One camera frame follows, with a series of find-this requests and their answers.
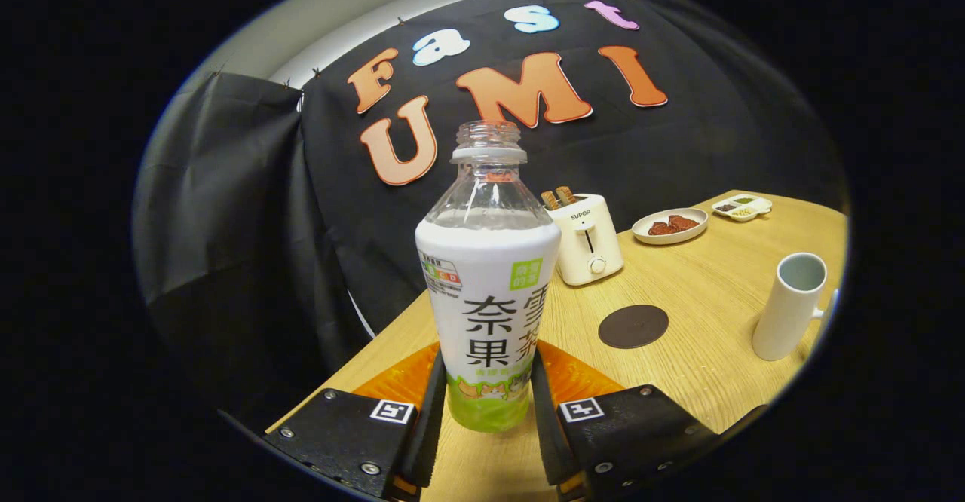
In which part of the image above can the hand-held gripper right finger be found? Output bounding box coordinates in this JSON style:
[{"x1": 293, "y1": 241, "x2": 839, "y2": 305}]
[{"x1": 530, "y1": 340, "x2": 717, "y2": 502}]

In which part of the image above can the wooden table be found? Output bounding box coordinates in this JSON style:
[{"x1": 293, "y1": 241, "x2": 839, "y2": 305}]
[{"x1": 264, "y1": 189, "x2": 849, "y2": 502}]

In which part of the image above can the white divided condiment dish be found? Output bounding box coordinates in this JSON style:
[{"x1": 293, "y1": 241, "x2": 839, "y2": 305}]
[{"x1": 712, "y1": 194, "x2": 774, "y2": 222}]

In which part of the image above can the dark round coaster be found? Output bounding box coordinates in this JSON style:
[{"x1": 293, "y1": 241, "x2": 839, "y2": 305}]
[{"x1": 598, "y1": 305, "x2": 670, "y2": 350}]

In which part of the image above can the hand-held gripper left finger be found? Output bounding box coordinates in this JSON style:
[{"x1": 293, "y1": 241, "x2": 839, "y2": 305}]
[{"x1": 264, "y1": 342, "x2": 447, "y2": 501}]

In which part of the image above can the white round plate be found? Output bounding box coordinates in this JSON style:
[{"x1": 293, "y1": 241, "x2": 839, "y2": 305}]
[{"x1": 632, "y1": 208, "x2": 709, "y2": 246}]

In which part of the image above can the white green label juice bottle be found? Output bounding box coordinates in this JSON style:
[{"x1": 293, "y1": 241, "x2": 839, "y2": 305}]
[{"x1": 415, "y1": 120, "x2": 562, "y2": 433}]

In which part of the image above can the white cup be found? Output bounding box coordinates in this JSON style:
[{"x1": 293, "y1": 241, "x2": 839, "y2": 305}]
[{"x1": 752, "y1": 252, "x2": 839, "y2": 362}]

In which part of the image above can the white toaster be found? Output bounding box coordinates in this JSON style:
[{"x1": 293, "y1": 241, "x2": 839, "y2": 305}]
[{"x1": 546, "y1": 194, "x2": 625, "y2": 286}]

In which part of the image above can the black backdrop cloth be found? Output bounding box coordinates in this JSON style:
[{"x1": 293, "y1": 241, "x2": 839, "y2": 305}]
[{"x1": 132, "y1": 0, "x2": 849, "y2": 442}]

